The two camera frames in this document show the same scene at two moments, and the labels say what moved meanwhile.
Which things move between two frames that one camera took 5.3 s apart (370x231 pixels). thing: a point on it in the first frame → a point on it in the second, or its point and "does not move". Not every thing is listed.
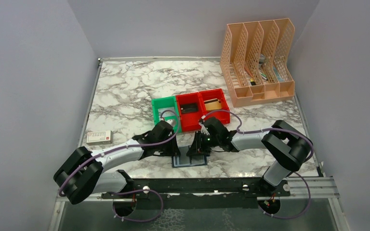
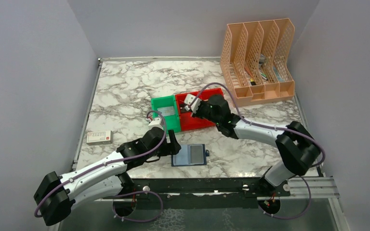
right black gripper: [197, 147] → [197, 114]
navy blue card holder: [183, 160] does not move
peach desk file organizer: [255, 60] does not move
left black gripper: [174, 150] does not move
